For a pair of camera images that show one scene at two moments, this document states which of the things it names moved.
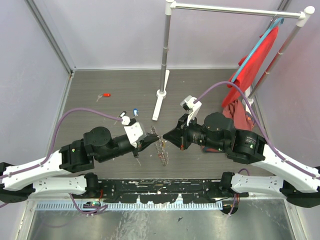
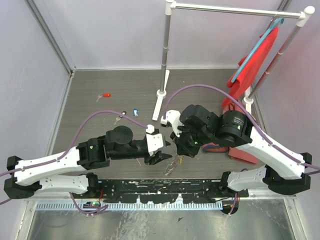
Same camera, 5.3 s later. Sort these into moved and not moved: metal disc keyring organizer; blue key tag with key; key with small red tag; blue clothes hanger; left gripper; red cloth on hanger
Moved: metal disc keyring organizer; left gripper
Not moved: blue key tag with key; red cloth on hanger; blue clothes hanger; key with small red tag
